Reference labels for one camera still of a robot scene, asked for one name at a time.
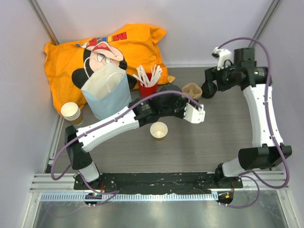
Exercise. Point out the stack of paper cups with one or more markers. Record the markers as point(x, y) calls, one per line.
point(71, 112)

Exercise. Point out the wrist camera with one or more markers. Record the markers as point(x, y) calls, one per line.
point(194, 114)
point(224, 57)

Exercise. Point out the slotted cable duct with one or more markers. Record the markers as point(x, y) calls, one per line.
point(89, 196)

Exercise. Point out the aluminium frame post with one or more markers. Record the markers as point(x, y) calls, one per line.
point(271, 10)
point(43, 20)

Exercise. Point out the light blue paper bag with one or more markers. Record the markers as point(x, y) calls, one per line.
point(106, 90)

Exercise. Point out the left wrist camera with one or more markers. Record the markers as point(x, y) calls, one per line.
point(194, 114)

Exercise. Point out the single paper coffee cup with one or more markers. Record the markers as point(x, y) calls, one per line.
point(158, 131)

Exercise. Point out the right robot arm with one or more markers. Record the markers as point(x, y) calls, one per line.
point(239, 68)

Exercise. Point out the lower pulp cup carrier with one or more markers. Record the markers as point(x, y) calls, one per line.
point(192, 90)

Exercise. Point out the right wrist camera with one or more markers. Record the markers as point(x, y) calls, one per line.
point(224, 57)

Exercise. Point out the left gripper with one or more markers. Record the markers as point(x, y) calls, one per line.
point(183, 102)

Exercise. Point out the red ribbed cup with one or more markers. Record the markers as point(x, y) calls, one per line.
point(147, 91)

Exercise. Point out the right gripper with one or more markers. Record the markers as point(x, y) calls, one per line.
point(213, 73)

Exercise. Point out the right aluminium frame post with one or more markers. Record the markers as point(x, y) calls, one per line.
point(271, 10)

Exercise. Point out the stack of black lids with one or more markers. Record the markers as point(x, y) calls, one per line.
point(208, 90)

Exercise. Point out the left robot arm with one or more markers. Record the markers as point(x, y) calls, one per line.
point(139, 112)

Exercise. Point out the left aluminium frame post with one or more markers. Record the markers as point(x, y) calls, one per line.
point(43, 20)

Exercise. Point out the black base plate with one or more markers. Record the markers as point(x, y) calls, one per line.
point(160, 183)

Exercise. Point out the orange cartoon t-shirt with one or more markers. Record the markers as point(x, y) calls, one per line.
point(69, 65)

